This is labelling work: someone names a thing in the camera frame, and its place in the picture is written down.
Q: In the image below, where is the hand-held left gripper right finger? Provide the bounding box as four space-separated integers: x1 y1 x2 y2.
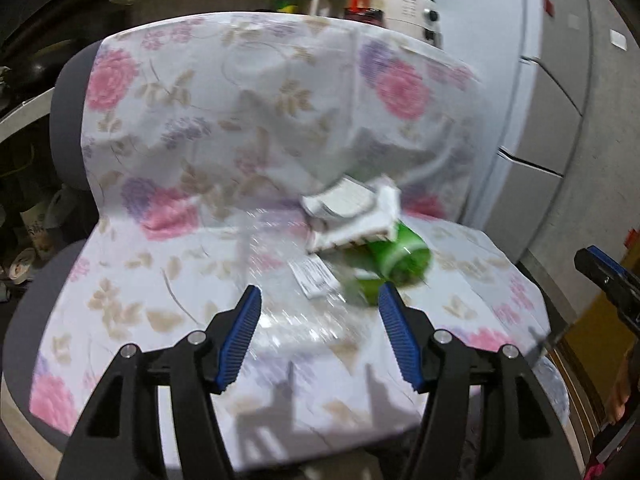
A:
377 282 586 480

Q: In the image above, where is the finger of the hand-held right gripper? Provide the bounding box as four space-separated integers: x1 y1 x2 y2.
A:
574 245 640 295

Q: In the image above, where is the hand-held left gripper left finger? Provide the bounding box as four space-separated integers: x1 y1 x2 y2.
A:
55 285 263 480

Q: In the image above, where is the green plastic bottle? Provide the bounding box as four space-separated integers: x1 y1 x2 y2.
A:
350 220 434 307

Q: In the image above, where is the clear plastic bag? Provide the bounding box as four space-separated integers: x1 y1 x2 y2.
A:
240 210 382 356

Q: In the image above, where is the white carton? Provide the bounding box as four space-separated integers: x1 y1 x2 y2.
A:
301 174 402 255

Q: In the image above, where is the yellow wooden door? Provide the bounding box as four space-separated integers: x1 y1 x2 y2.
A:
560 282 640 413

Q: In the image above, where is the grey refrigerator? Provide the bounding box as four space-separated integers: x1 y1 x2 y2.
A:
422 0 597 262

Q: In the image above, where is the floral printed cloth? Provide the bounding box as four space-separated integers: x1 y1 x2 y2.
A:
30 10 554 472

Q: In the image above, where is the grey office chair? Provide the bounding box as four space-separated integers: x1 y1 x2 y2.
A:
0 40 571 480

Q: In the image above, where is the white air fryer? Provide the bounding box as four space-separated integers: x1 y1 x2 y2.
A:
382 0 445 52

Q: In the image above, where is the dark soy sauce jug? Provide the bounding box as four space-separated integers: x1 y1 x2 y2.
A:
345 7 385 29

